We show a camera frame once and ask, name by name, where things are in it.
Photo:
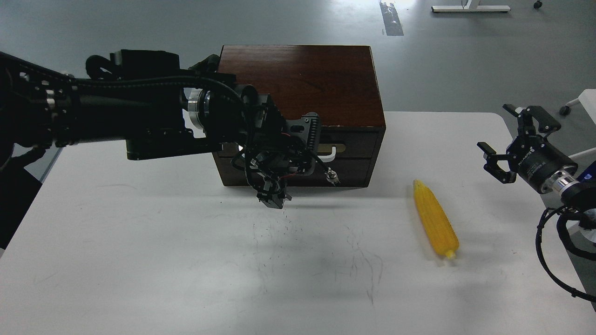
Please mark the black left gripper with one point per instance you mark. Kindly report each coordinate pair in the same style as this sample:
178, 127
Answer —
227, 121

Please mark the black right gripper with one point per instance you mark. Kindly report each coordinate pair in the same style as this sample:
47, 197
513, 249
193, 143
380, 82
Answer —
533, 157

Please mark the drawer with white handle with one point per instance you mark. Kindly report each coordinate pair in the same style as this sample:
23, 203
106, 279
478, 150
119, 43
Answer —
352, 143

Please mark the yellow corn cob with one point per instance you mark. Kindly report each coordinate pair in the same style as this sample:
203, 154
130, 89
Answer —
436, 224

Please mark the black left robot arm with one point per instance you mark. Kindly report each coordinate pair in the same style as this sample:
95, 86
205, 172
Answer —
161, 110

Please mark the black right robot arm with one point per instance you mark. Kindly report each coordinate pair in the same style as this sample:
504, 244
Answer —
578, 195

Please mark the dark wooden drawer cabinet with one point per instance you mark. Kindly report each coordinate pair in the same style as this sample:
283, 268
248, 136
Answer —
338, 82

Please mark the white desk leg base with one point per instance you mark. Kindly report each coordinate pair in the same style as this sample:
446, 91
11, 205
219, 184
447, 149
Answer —
470, 6

